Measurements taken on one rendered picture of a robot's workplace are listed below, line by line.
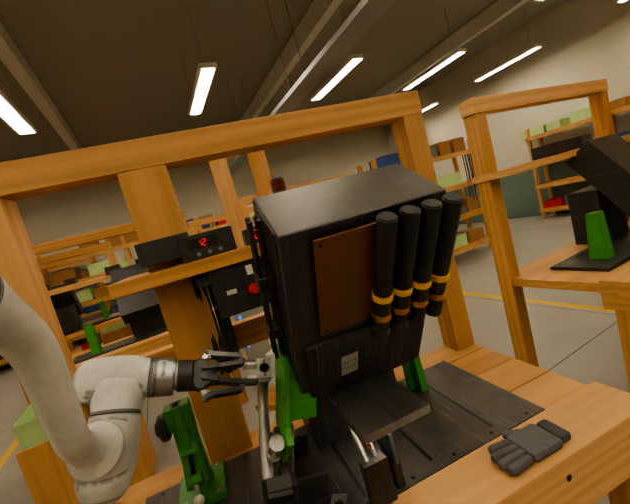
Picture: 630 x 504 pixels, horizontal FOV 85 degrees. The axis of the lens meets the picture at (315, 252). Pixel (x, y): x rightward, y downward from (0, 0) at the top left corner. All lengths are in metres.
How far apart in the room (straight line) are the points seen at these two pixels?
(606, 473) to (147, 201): 1.41
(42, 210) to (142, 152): 10.02
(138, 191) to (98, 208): 9.80
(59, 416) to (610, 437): 1.16
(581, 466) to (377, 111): 1.20
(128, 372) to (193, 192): 10.24
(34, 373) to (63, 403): 0.08
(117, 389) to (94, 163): 0.65
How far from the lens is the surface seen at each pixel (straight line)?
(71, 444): 0.78
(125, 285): 1.07
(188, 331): 1.19
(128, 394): 0.91
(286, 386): 0.87
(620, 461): 1.23
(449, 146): 7.26
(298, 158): 12.17
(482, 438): 1.12
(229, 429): 1.31
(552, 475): 1.06
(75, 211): 11.05
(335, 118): 1.33
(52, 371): 0.69
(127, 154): 1.21
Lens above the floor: 1.58
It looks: 6 degrees down
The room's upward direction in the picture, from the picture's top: 15 degrees counter-clockwise
